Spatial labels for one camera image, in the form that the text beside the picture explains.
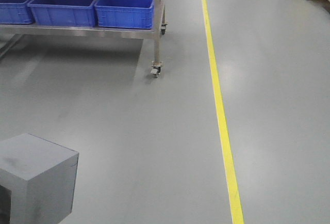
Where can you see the blue bin cart front left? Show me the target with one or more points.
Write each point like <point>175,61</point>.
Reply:
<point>16,12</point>

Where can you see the caster wheel front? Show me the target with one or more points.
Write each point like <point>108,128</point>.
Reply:
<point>156,68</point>

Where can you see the stainless steel wheeled cart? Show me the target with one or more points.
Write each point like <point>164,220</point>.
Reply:
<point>159,28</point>

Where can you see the blue bin cart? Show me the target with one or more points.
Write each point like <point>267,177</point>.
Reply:
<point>16,12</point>
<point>70,13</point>
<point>135,14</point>

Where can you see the blue bin cart front right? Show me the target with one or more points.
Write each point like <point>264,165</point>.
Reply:
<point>135,14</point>

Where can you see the blue bin cart front middle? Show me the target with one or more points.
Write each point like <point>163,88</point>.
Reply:
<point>70,13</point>

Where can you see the gray hollow cube base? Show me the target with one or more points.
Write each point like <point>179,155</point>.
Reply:
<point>37,180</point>

